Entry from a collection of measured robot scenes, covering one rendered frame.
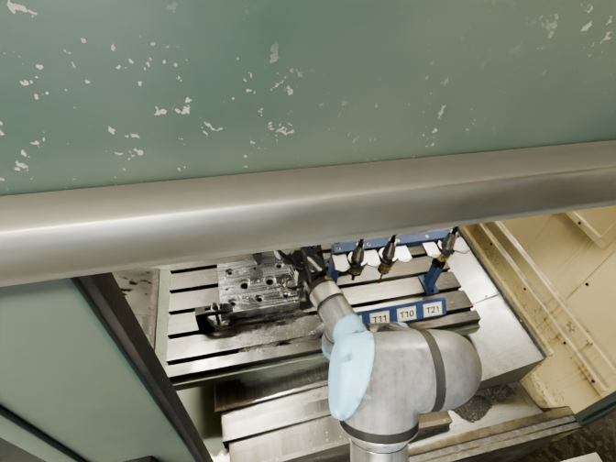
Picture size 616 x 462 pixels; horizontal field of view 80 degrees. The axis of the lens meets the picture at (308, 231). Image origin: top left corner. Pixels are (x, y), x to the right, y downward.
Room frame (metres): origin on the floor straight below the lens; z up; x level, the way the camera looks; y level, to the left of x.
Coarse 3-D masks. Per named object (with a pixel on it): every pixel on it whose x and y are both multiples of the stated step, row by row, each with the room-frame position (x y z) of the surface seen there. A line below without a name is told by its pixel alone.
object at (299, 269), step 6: (294, 252) 0.62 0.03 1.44; (300, 252) 0.62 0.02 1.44; (294, 258) 0.59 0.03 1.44; (300, 258) 0.60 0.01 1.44; (300, 264) 0.58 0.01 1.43; (294, 270) 0.60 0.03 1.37; (300, 270) 0.57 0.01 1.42; (294, 276) 0.58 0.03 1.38; (300, 276) 0.57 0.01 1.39; (306, 276) 0.57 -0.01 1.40; (324, 276) 0.55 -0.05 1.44; (300, 282) 0.58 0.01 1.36; (306, 282) 0.56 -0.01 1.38; (312, 282) 0.53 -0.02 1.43; (318, 282) 0.53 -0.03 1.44; (306, 288) 0.56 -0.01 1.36; (312, 288) 0.52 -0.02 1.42
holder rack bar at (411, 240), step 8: (424, 232) 0.94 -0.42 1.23; (432, 232) 0.94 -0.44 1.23; (440, 232) 0.94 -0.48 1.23; (448, 232) 0.94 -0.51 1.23; (368, 240) 0.87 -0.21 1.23; (376, 240) 0.88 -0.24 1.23; (384, 240) 0.88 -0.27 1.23; (400, 240) 0.89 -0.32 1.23; (408, 240) 0.89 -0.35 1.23; (416, 240) 0.89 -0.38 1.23; (424, 240) 0.90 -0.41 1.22; (432, 240) 0.90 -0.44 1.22; (440, 240) 0.91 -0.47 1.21; (336, 248) 0.82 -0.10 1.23; (344, 248) 0.83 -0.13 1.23; (352, 248) 0.83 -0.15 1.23; (368, 248) 0.84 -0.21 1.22; (376, 248) 0.85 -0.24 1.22
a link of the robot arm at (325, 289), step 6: (324, 282) 0.53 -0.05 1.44; (330, 282) 0.53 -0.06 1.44; (318, 288) 0.51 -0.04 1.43; (324, 288) 0.51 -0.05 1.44; (330, 288) 0.51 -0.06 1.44; (336, 288) 0.52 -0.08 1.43; (312, 294) 0.50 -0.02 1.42; (318, 294) 0.50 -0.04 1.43; (324, 294) 0.49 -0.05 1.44; (330, 294) 0.49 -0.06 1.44; (312, 300) 0.50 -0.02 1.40; (318, 300) 0.49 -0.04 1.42
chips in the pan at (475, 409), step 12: (504, 384) 0.66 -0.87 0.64; (480, 396) 0.60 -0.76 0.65; (492, 396) 0.60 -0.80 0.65; (504, 396) 0.60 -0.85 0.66; (456, 408) 0.54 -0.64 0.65; (468, 408) 0.54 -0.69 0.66; (480, 408) 0.55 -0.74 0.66; (468, 420) 0.50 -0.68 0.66; (480, 420) 0.50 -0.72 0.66; (432, 432) 0.45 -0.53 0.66
